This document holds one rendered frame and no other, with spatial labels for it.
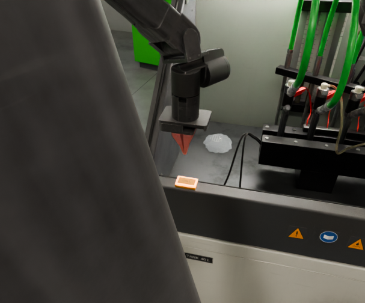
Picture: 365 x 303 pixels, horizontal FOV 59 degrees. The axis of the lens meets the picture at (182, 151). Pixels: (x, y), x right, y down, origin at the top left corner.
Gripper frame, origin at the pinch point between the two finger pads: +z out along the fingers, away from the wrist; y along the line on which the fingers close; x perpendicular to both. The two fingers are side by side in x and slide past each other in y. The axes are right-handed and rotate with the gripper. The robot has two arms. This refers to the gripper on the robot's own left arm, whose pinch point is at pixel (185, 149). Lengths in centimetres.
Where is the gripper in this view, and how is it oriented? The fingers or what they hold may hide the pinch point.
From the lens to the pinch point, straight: 73.4
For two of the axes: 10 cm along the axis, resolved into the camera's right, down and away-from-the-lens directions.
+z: 0.0, 8.0, 6.0
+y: -9.7, -1.4, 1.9
